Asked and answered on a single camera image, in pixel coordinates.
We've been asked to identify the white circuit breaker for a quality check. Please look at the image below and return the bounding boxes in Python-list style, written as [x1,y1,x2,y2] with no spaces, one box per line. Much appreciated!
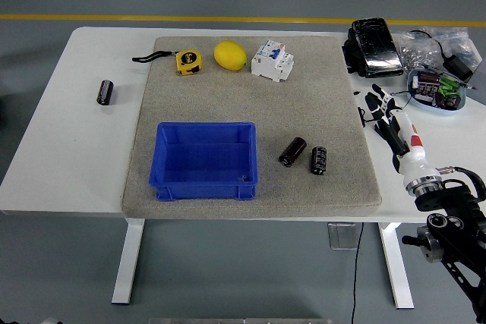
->
[250,39,296,83]

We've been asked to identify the dark capacitor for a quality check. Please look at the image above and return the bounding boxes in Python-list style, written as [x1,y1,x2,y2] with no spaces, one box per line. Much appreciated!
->
[434,93,462,112]

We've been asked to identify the brown capacitor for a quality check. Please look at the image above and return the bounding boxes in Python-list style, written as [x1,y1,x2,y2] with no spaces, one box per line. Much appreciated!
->
[418,71,442,89]

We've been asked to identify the green connector pieces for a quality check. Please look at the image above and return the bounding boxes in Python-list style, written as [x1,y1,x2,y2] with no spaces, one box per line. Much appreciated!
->
[438,77,462,98]

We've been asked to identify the yellow tape measure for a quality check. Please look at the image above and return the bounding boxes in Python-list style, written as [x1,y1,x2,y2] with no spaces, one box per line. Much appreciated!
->
[131,49,203,77]

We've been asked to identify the black glossy device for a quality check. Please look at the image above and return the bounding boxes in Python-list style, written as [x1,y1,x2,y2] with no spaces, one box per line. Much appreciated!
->
[341,17,405,79]

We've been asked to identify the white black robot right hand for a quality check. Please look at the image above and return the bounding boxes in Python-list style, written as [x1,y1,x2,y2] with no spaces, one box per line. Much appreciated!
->
[357,83,442,187]

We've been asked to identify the grey-brown felt mat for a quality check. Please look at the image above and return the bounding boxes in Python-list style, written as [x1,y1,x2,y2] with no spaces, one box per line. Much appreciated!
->
[120,36,383,221]

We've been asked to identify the blue plastic box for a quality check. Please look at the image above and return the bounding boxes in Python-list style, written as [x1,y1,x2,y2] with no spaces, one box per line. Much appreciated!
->
[147,121,259,202]

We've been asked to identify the thin black pen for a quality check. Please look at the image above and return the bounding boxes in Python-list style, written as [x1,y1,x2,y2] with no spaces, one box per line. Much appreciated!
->
[427,67,478,91]

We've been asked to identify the yellow lemon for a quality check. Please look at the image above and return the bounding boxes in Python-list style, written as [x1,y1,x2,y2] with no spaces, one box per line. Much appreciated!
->
[213,40,248,71]

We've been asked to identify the thin black wire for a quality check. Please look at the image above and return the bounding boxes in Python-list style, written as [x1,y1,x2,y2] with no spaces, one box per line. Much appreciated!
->
[390,88,415,109]

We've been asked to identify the black white-printed cylindrical battery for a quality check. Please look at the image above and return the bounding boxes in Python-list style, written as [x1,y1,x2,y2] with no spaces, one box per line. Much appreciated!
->
[311,145,329,176]

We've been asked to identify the clear bag of screws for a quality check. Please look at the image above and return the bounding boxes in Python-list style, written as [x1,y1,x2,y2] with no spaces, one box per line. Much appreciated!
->
[393,26,480,74]

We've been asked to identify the capacitor board pack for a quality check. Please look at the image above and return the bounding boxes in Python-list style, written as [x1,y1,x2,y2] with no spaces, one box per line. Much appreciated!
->
[413,84,437,105]

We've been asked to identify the white metal table leg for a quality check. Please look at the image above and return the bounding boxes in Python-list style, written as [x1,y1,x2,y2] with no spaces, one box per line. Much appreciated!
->
[378,222,415,310]
[111,218,146,305]

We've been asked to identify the black floor cable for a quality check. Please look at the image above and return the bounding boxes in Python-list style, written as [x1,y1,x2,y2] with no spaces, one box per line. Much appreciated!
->
[349,222,365,324]

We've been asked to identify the grey metal floor plate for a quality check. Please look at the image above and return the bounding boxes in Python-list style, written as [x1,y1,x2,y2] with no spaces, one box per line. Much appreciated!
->
[327,222,360,251]

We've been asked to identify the light blue tray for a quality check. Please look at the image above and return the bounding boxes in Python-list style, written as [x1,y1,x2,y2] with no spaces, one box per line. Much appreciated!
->
[406,67,468,116]

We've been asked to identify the black power adapter with cord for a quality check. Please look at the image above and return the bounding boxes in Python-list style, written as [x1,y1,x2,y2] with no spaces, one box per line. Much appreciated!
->
[409,30,475,82]

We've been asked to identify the black white robot left hand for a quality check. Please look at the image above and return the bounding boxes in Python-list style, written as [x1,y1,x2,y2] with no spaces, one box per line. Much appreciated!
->
[0,316,62,324]

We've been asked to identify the dark brown cylindrical battery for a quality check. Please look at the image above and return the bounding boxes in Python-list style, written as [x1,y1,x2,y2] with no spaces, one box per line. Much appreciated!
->
[279,137,308,168]

